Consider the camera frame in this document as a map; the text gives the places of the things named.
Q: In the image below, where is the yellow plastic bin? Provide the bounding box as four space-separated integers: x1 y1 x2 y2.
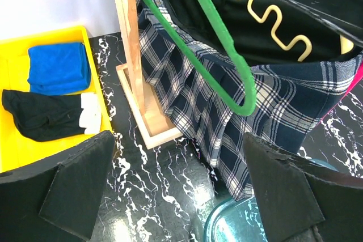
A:
1 26 112 176

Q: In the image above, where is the red t-shirt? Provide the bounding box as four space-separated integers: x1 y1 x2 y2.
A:
316 61 363 125

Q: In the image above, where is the teal transparent basin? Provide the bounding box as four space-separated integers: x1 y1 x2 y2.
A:
203 159 340 242

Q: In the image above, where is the black and white cloth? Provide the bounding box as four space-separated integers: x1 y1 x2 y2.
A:
2 90 102 142

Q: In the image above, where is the green plastic hanger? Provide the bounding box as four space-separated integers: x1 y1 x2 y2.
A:
142 0 256 116

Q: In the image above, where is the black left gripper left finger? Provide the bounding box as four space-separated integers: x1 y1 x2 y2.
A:
1 130 115 241

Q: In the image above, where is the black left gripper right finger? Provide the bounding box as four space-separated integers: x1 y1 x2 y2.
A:
242 133 362 241

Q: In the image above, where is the blue folded towel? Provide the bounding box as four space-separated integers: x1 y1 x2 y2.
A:
28 42 91 95

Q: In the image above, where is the navy plaid skirt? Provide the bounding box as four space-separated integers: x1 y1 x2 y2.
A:
137 0 362 200

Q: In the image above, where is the wooden clothes rack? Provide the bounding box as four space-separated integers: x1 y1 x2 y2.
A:
115 0 182 149

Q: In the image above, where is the yellow wavy hanger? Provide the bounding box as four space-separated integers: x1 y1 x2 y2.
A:
208 0 355 63

